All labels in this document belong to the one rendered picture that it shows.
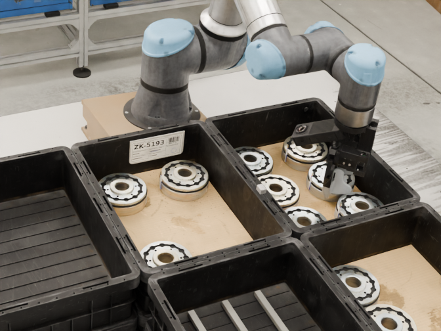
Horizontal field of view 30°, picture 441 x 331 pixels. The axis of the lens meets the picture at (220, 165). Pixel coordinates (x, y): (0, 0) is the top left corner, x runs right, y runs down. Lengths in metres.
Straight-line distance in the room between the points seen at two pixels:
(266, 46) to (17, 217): 0.59
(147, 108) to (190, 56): 0.16
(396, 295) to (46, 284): 0.65
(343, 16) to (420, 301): 3.03
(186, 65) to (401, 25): 2.70
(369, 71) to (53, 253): 0.68
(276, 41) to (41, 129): 0.80
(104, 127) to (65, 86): 1.67
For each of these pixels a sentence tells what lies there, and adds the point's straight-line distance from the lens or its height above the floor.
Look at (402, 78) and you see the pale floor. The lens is 4.02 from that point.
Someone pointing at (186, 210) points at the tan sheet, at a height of 0.83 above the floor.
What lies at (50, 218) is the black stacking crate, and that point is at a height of 0.83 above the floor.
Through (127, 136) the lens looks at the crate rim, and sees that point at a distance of 1.71.
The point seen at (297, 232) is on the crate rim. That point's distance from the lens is 1.53.
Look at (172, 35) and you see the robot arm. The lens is 1.91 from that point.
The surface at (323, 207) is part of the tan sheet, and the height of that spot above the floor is 0.83.
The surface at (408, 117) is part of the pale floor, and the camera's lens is 3.73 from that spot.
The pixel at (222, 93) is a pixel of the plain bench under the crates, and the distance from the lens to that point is 2.32.
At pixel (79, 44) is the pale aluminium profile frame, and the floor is 0.16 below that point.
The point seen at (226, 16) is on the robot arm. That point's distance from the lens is 1.93.
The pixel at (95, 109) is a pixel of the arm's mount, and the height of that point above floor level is 0.79.
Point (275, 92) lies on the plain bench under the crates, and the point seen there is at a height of 0.70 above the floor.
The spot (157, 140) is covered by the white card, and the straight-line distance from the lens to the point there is 1.74.
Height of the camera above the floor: 1.92
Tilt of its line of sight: 37 degrees down
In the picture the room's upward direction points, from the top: 7 degrees clockwise
